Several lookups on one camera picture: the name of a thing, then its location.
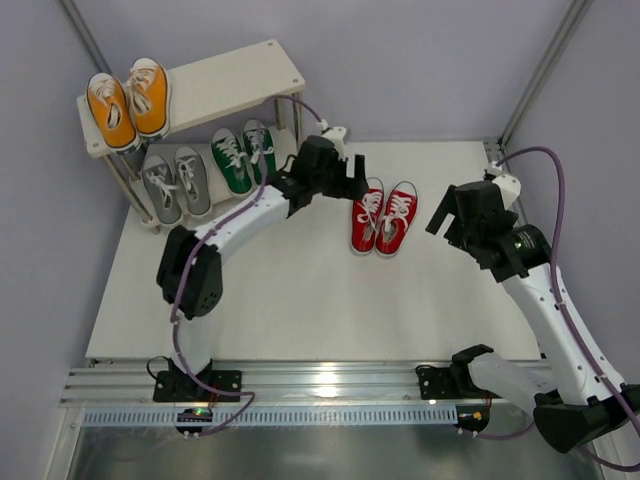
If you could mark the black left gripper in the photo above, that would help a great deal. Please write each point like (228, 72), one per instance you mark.
(347, 179)

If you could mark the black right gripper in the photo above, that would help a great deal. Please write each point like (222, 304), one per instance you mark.
(458, 220)

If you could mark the red canvas sneaker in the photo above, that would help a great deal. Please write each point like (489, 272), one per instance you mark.
(365, 217)
(397, 218)

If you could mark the green canvas sneaker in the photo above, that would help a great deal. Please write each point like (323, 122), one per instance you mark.
(230, 159)
(259, 145)

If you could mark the grey canvas sneaker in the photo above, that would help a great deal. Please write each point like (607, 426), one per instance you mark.
(193, 178)
(160, 184)

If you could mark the orange canvas sneaker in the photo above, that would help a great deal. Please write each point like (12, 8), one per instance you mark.
(109, 109)
(149, 93)

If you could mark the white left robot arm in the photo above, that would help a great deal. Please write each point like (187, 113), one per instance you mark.
(190, 274)

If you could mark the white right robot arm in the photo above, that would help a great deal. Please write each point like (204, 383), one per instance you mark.
(585, 398)

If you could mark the white wooden shoe shelf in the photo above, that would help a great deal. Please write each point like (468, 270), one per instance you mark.
(205, 91)

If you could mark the right controller board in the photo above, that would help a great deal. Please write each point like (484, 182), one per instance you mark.
(473, 419)

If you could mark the controller board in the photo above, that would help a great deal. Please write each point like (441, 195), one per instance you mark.
(473, 419)
(191, 422)

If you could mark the left controller board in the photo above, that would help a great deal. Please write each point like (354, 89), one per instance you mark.
(191, 422)

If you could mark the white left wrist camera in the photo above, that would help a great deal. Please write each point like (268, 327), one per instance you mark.
(335, 134)

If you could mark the right aluminium frame post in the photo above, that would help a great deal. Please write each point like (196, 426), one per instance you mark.
(497, 149)

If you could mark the aluminium frame post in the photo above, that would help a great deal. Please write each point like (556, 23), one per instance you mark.
(84, 35)
(497, 149)

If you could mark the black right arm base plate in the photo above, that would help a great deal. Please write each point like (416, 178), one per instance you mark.
(436, 383)

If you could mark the aluminium mounting rail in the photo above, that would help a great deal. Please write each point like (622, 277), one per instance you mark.
(126, 382)

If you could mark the slotted grey cable duct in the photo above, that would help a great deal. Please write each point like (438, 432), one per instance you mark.
(280, 415)

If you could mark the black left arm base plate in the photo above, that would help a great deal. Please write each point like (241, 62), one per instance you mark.
(175, 386)

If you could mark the left aluminium frame post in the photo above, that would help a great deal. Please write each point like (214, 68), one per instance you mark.
(84, 35)

